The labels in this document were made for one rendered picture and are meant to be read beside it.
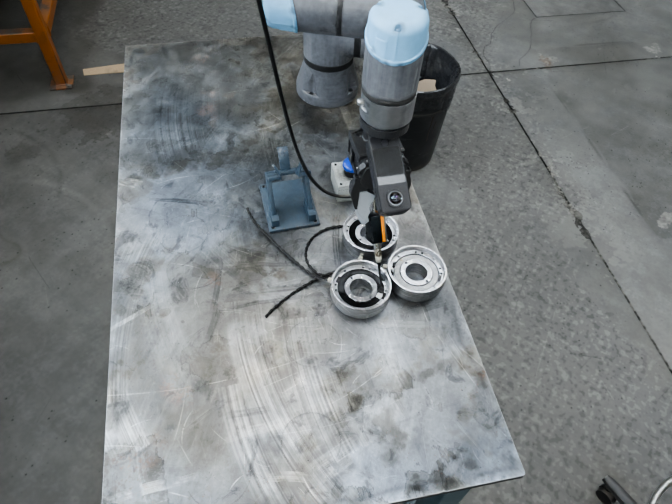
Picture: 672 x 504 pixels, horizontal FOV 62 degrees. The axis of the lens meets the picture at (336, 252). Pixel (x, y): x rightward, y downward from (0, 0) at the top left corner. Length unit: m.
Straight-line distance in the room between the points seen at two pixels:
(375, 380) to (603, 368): 1.24
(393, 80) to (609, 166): 2.06
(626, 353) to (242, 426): 1.51
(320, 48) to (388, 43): 0.60
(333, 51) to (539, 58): 2.08
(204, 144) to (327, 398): 0.64
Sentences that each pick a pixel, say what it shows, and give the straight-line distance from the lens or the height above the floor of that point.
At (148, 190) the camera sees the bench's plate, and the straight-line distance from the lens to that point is 1.19.
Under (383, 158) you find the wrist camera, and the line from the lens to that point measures 0.80.
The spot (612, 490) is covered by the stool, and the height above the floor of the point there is 0.08.
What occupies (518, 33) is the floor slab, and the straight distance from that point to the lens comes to 3.42.
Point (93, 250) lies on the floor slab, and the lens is 2.20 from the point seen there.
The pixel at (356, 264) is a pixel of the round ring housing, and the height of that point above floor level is 0.83.
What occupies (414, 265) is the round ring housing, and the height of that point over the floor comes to 0.82.
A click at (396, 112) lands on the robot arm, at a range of 0.76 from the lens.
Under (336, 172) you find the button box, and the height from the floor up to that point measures 0.85.
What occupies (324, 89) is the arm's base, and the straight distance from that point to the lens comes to 1.33.
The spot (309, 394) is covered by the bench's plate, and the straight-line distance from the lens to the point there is 0.90.
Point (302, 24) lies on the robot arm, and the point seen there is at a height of 1.22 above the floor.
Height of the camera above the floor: 1.63
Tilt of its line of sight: 52 degrees down
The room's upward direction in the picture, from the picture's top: 4 degrees clockwise
